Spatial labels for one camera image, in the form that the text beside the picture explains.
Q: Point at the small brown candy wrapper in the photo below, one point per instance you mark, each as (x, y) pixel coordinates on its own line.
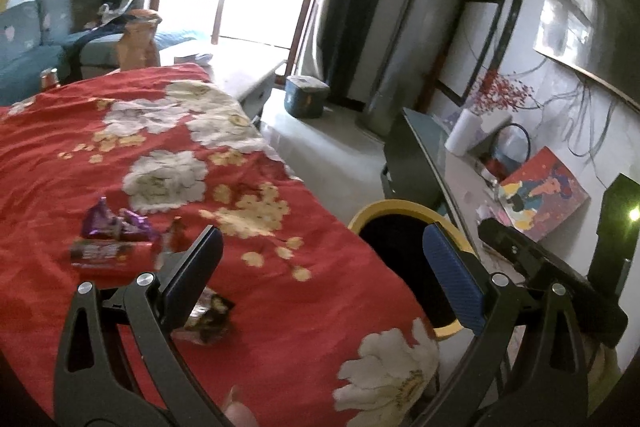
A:
(172, 237)

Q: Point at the red floral blanket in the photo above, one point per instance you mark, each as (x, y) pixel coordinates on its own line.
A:
(150, 147)

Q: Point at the black glass-top cabinet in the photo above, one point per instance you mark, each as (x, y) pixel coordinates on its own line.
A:
(415, 157)

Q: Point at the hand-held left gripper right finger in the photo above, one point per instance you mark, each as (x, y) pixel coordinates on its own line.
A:
(452, 277)

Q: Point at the red snack packet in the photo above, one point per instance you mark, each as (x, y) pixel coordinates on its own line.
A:
(107, 254)

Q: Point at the purple candy wrapper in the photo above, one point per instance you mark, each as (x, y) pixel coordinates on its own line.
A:
(137, 227)
(102, 219)

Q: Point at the blue storage stool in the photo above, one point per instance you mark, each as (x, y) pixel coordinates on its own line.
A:
(306, 99)

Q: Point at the grey standing air conditioner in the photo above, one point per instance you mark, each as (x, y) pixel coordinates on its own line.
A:
(415, 32)

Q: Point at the white tissue roll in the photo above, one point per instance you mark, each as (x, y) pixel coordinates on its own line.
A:
(462, 132)

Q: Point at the blue patterned sofa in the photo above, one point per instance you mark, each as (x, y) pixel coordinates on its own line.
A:
(30, 47)

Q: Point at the colourful picture book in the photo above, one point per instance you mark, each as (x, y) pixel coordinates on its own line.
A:
(545, 192)

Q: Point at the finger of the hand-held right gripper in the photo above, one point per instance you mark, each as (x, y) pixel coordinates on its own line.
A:
(515, 252)

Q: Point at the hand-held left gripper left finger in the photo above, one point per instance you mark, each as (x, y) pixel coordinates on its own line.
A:
(195, 277)

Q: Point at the white coffee table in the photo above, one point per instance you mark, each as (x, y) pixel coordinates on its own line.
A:
(245, 77)

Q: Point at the person's right forearm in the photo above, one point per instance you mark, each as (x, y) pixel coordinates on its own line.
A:
(606, 382)

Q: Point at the wall-mounted television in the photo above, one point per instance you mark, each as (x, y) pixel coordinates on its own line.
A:
(585, 22)

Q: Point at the red drink can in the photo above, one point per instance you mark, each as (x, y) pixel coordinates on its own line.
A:
(50, 78)

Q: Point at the dark foil wrapper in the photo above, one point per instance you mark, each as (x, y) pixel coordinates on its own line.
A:
(210, 314)

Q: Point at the person's left hand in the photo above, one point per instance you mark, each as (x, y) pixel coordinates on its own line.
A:
(240, 409)

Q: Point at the brown paper bag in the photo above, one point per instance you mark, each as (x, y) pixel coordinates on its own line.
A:
(139, 39)

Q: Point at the yellow-rimmed black bin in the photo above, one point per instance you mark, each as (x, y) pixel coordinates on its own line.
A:
(400, 252)

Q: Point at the red flower bouquet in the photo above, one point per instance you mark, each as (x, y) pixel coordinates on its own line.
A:
(505, 92)

